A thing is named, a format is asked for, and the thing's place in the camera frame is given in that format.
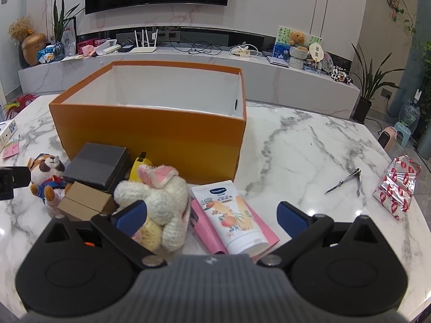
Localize metal tweezers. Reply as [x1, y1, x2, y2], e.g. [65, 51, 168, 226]
[324, 167, 362, 196]

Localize white plastic tray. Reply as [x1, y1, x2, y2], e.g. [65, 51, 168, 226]
[96, 39, 122, 56]

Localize pink notebook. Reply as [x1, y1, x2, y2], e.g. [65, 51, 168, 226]
[189, 198, 281, 255]

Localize white hand cream tube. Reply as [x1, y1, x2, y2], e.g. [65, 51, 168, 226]
[190, 180, 270, 255]

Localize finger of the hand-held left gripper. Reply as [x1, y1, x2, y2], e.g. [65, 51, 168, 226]
[0, 166, 32, 200]

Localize dark grey square box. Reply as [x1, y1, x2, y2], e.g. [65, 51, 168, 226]
[63, 142, 130, 193]

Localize red and silver foil packet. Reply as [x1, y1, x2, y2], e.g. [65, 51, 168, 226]
[372, 155, 422, 221]

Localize white wifi router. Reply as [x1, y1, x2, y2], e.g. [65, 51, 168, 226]
[129, 30, 159, 54]

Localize white marble tv console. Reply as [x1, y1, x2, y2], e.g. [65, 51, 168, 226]
[18, 45, 361, 120]

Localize green plant in glass vase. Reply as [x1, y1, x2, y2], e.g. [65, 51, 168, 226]
[50, 0, 85, 62]

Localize white crochet bunny plush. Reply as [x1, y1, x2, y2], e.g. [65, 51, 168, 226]
[113, 165, 190, 252]

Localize dried yellow flowers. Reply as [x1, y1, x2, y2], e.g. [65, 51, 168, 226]
[8, 16, 33, 43]

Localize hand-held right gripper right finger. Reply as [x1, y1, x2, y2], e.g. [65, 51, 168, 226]
[258, 201, 383, 267]

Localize colourful feather toy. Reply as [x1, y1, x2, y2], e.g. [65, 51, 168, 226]
[3, 94, 38, 115]

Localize potted plant in black pot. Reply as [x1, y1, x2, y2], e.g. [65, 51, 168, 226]
[349, 42, 405, 124]

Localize round paper fan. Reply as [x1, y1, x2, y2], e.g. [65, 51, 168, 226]
[309, 42, 324, 62]

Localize gold vase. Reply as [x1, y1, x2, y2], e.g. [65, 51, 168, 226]
[22, 33, 47, 66]

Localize white power strip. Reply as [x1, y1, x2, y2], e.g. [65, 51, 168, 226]
[230, 44, 260, 58]

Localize pink space heater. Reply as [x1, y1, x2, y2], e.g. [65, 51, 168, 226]
[377, 126, 400, 152]

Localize cow pattern toys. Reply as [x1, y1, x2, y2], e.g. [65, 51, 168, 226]
[331, 67, 355, 84]

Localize blue and white snack bag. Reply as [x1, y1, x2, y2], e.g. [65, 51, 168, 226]
[38, 45, 56, 65]

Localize yellow banana toy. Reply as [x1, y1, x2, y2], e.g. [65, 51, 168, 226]
[129, 152, 154, 184]

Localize decorative plate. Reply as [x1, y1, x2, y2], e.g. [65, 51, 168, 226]
[321, 53, 336, 75]

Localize brown cardboard box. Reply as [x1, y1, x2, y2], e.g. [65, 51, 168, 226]
[57, 181, 117, 222]

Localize pink small packet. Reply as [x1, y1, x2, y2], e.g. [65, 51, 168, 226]
[2, 142, 20, 159]

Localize brown teddy bear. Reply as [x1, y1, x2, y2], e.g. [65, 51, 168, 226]
[289, 30, 309, 52]

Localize raccoon plush toy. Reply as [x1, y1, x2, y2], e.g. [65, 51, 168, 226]
[27, 153, 73, 217]

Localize white and blue carton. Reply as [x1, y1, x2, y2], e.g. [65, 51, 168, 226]
[0, 119, 18, 153]

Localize hanging vine plant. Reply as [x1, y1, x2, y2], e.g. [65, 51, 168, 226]
[375, 0, 419, 38]

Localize orange cardboard box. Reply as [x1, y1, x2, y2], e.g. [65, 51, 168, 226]
[49, 61, 248, 185]

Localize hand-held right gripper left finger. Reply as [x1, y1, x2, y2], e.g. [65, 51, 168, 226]
[44, 200, 167, 270]

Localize black cables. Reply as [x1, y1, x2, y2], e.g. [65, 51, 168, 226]
[169, 40, 223, 56]

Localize light blue plastic stool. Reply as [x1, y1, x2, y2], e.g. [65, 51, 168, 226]
[394, 121, 413, 147]

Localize white knitted basket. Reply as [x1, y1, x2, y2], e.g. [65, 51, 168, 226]
[289, 47, 309, 70]

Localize blue and green painting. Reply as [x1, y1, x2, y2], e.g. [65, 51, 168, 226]
[272, 26, 323, 62]

